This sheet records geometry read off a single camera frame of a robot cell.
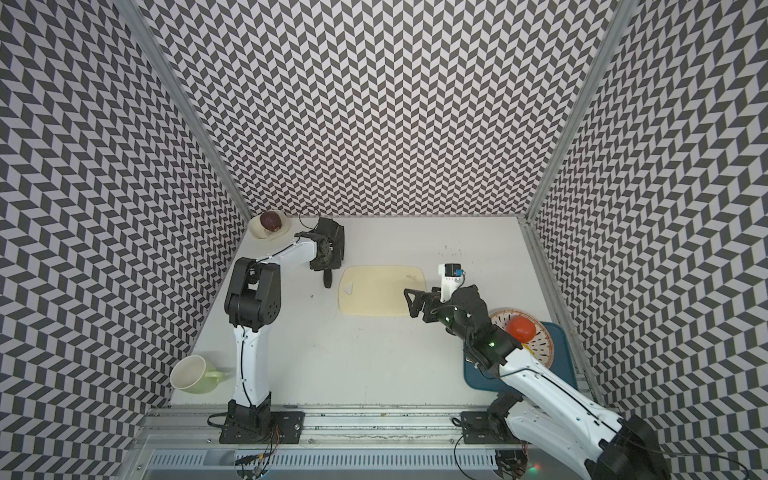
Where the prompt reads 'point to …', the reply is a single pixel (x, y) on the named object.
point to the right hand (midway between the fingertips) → (418, 296)
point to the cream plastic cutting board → (378, 289)
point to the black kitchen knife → (327, 278)
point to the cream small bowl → (257, 230)
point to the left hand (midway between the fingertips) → (329, 264)
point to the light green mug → (194, 374)
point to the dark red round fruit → (271, 220)
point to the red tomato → (521, 328)
